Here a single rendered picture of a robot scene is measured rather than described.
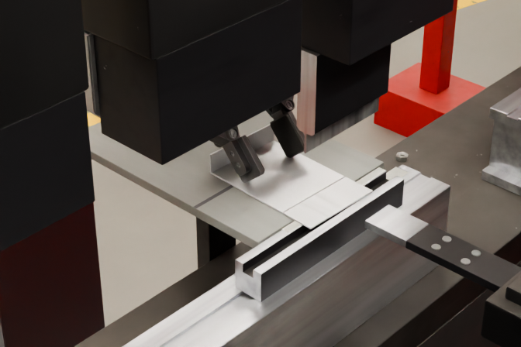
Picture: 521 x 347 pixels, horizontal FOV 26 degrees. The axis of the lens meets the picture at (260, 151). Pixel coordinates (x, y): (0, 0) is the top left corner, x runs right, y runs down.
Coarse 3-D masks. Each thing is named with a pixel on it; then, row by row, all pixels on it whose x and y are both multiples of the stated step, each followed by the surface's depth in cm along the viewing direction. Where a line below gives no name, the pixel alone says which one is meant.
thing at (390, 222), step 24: (384, 216) 101; (408, 216) 101; (408, 240) 97; (432, 240) 97; (456, 240) 97; (456, 264) 95; (480, 264) 95; (504, 264) 95; (504, 288) 89; (504, 312) 87; (504, 336) 88
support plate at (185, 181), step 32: (96, 128) 115; (256, 128) 115; (96, 160) 111; (128, 160) 110; (192, 160) 110; (320, 160) 110; (352, 160) 110; (160, 192) 105; (192, 192) 105; (224, 192) 105; (224, 224) 100; (256, 224) 100; (288, 224) 101
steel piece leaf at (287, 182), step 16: (256, 144) 111; (272, 144) 112; (224, 160) 108; (272, 160) 109; (288, 160) 109; (304, 160) 109; (224, 176) 107; (272, 176) 107; (288, 176) 107; (304, 176) 107; (320, 176) 107; (336, 176) 107; (256, 192) 104; (272, 192) 104; (288, 192) 104; (304, 192) 104; (288, 208) 102
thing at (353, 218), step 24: (384, 192) 105; (336, 216) 101; (360, 216) 103; (288, 240) 100; (312, 240) 98; (336, 240) 102; (240, 264) 96; (264, 264) 95; (288, 264) 97; (312, 264) 100; (240, 288) 97; (264, 288) 95
